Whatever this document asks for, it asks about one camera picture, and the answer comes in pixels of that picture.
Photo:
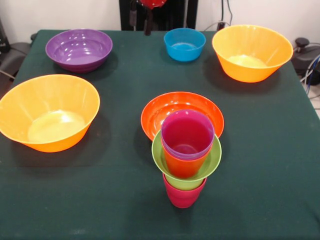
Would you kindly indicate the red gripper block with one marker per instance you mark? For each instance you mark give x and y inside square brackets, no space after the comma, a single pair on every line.
[153,3]

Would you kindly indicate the red plastic bowl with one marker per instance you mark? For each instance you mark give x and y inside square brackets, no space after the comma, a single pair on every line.
[155,112]

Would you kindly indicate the purple plastic cup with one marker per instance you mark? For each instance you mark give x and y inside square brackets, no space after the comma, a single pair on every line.
[187,135]

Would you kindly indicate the red plastic cup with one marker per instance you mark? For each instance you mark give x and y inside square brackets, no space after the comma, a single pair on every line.
[182,167]

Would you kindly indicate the green plastic bowl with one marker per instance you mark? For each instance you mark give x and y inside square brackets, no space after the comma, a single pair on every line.
[215,160]

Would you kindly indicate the green plastic cup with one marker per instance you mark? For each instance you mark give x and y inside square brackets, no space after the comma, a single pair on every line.
[185,185]

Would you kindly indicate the pink plastic cup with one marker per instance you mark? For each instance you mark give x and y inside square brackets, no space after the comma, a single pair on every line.
[185,197]

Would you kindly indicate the blue plastic bowl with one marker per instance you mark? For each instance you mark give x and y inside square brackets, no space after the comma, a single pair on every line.
[185,47]

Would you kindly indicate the purple plastic bowl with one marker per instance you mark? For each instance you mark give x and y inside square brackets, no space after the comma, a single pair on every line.
[78,55]

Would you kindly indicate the large orange plastic bowl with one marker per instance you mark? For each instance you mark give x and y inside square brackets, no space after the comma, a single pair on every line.
[47,112]
[252,50]

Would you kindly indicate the dark green table cloth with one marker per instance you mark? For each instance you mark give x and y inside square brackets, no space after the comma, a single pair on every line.
[75,200]

